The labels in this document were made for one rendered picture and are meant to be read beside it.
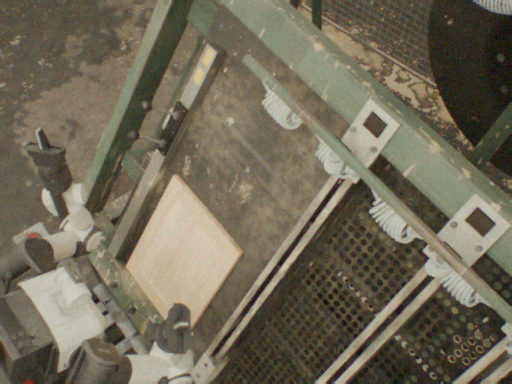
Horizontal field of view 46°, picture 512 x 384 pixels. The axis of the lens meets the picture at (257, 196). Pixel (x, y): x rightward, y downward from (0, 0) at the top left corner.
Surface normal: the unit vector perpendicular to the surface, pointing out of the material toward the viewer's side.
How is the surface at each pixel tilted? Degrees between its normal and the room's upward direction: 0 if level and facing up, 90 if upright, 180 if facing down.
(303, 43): 58
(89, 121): 0
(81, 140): 0
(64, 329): 23
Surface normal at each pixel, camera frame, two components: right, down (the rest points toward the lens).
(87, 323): 0.35, -0.68
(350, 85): -0.64, 0.16
